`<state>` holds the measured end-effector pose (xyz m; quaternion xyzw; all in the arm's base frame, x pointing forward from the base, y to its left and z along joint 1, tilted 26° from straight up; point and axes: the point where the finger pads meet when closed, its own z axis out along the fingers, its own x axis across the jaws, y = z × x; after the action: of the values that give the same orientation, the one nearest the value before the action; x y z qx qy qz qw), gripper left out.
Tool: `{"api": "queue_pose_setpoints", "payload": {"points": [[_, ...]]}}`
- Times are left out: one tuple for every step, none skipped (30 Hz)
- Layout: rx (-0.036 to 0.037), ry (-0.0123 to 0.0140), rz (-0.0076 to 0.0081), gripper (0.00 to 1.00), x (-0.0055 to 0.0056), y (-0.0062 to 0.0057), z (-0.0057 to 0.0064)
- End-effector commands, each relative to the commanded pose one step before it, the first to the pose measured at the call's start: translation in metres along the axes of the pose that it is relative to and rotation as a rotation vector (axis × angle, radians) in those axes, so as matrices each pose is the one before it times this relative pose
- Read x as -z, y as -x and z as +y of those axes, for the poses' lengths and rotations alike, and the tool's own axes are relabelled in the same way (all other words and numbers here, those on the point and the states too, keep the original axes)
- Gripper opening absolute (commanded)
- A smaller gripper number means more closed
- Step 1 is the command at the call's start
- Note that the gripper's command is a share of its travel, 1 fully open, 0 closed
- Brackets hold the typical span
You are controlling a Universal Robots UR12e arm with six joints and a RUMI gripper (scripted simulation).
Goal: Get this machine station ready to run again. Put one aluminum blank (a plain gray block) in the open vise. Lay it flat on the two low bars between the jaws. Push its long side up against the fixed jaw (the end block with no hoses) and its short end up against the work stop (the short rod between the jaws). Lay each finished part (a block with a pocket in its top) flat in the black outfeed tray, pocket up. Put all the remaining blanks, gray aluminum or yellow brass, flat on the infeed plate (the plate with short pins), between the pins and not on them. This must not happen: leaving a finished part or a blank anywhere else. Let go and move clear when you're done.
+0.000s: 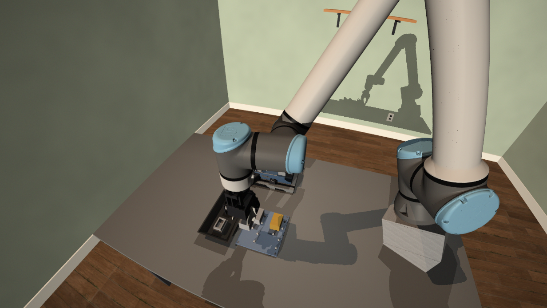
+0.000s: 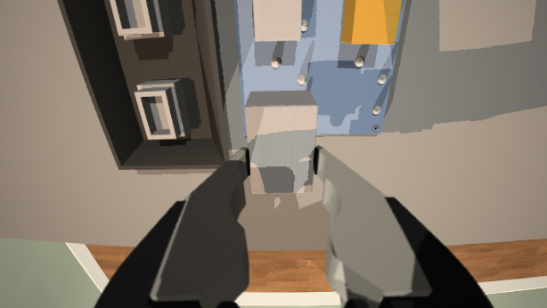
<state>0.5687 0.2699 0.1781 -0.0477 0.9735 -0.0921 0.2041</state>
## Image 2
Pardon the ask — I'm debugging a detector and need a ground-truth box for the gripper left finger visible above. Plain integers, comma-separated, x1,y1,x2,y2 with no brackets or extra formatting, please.
94,147,250,308

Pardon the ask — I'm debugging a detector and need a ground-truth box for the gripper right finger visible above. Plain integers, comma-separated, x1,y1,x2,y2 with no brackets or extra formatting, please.
314,145,494,308

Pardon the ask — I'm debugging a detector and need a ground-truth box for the yellow rectangular block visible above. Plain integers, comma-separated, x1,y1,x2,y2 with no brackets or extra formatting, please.
341,0,402,45

